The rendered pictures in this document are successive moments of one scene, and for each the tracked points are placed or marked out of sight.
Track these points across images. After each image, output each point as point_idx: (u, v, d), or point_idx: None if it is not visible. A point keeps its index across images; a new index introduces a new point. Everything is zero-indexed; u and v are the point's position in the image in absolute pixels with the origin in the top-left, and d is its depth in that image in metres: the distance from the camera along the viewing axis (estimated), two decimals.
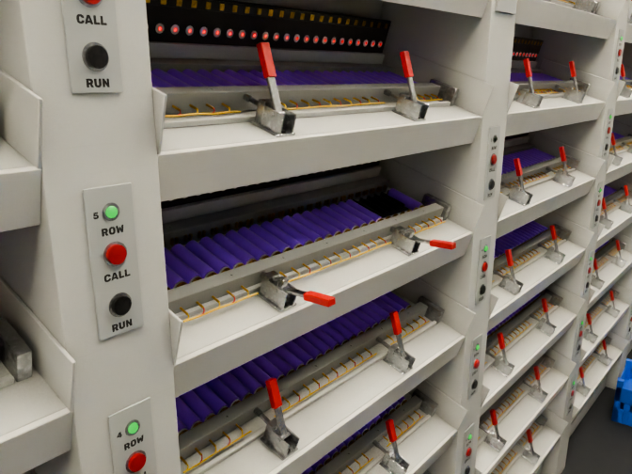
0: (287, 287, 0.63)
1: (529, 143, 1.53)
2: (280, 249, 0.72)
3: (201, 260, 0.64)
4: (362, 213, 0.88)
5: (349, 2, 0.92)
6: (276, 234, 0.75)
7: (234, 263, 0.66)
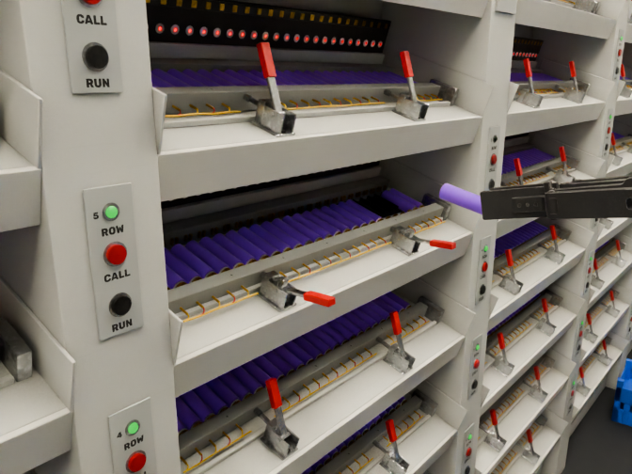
0: (287, 287, 0.63)
1: (529, 143, 1.53)
2: (280, 249, 0.72)
3: (201, 260, 0.64)
4: (362, 213, 0.88)
5: (349, 2, 0.92)
6: (276, 234, 0.75)
7: (234, 263, 0.66)
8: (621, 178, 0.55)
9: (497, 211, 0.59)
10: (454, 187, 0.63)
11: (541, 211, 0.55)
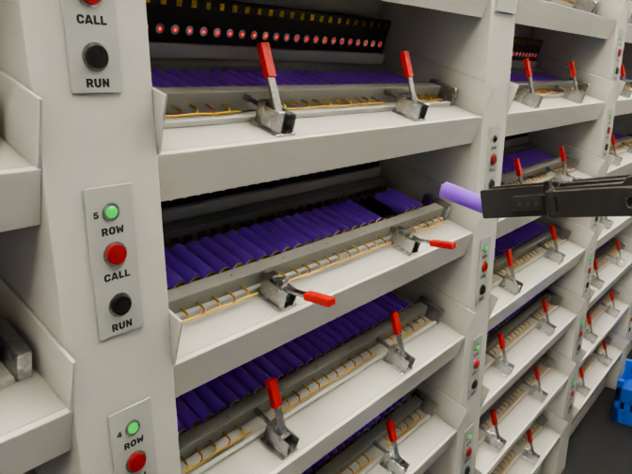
0: (287, 287, 0.63)
1: (529, 143, 1.53)
2: (280, 249, 0.72)
3: (201, 260, 0.64)
4: (362, 213, 0.88)
5: (349, 2, 0.92)
6: (276, 234, 0.75)
7: (234, 263, 0.66)
8: (621, 177, 0.55)
9: (497, 210, 0.59)
10: (384, 195, 0.95)
11: (541, 210, 0.55)
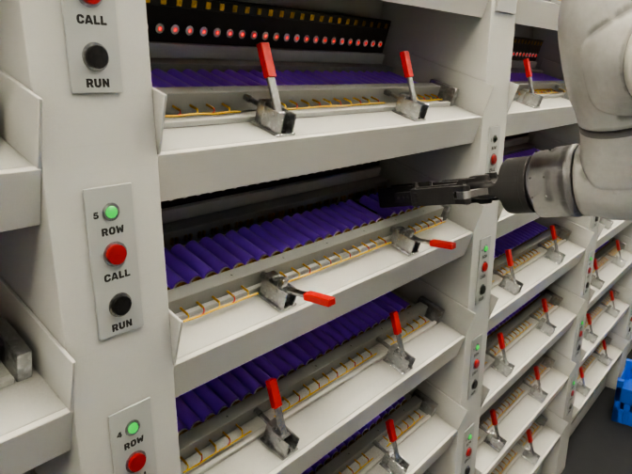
0: (287, 287, 0.63)
1: (529, 143, 1.53)
2: (280, 249, 0.72)
3: (201, 260, 0.64)
4: (362, 213, 0.88)
5: (349, 2, 0.92)
6: (276, 234, 0.75)
7: (234, 263, 0.66)
8: None
9: (387, 201, 0.88)
10: None
11: (411, 201, 0.84)
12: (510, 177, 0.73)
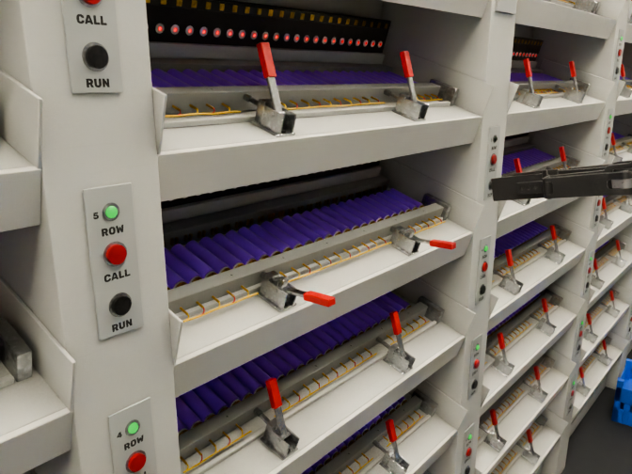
0: (287, 287, 0.63)
1: (529, 143, 1.53)
2: (280, 249, 0.72)
3: (201, 260, 0.64)
4: (362, 213, 0.88)
5: (349, 2, 0.92)
6: (276, 234, 0.75)
7: (234, 263, 0.66)
8: (606, 165, 0.71)
9: (504, 194, 0.73)
10: (384, 195, 0.95)
11: (539, 193, 0.69)
12: None
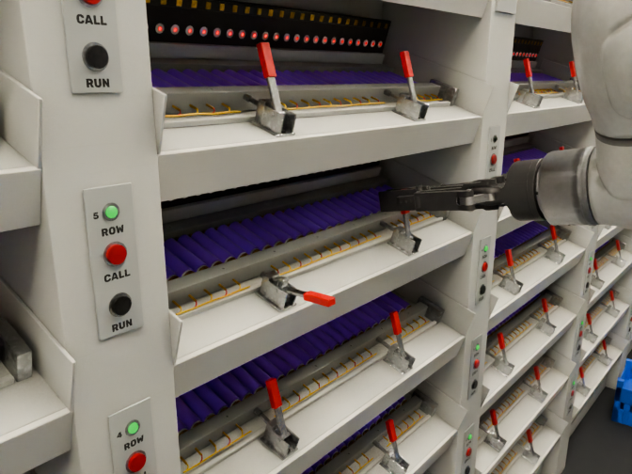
0: (287, 287, 0.63)
1: (529, 143, 1.53)
2: (272, 244, 0.73)
3: (194, 255, 0.65)
4: (355, 208, 0.89)
5: (349, 2, 0.92)
6: (267, 229, 0.76)
7: (226, 258, 0.66)
8: (446, 208, 0.74)
9: None
10: (376, 191, 0.96)
11: (431, 190, 0.82)
12: None
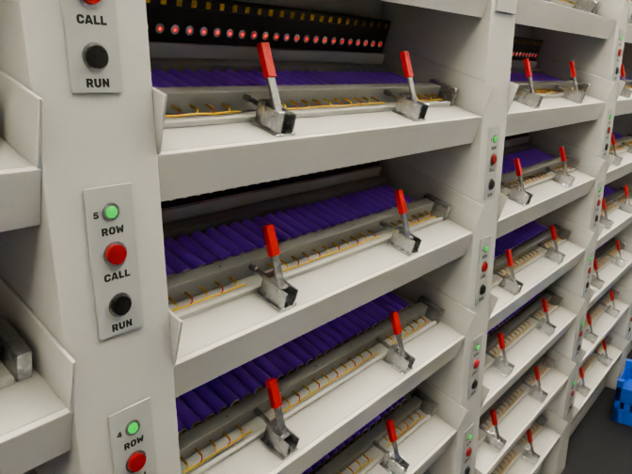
0: (280, 281, 0.64)
1: (529, 143, 1.53)
2: None
3: (193, 254, 0.65)
4: (355, 208, 0.89)
5: (349, 2, 0.92)
6: None
7: (226, 257, 0.67)
8: None
9: None
10: (376, 191, 0.96)
11: None
12: None
